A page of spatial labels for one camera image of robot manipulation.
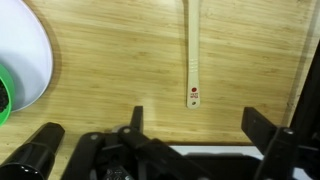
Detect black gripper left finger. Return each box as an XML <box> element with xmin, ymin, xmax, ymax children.
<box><xmin>60</xmin><ymin>105</ymin><xmax>214</xmax><ymax>180</ymax></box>

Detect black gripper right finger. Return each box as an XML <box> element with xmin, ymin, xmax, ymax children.
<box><xmin>240</xmin><ymin>106</ymin><xmax>320</xmax><ymax>180</ymax></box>

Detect dark green bowl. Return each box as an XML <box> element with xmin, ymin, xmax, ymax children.
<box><xmin>0</xmin><ymin>63</ymin><xmax>16</xmax><ymax>128</ymax></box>

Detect lilac round plate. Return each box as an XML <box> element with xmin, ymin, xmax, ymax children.
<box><xmin>0</xmin><ymin>0</ymin><xmax>54</xmax><ymax>113</ymax></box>

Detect black cup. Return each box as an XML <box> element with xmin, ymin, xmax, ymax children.
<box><xmin>0</xmin><ymin>121</ymin><xmax>66</xmax><ymax>180</ymax></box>

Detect wooden spoon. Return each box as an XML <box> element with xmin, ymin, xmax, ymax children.
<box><xmin>185</xmin><ymin>0</ymin><xmax>202</xmax><ymax>110</ymax></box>

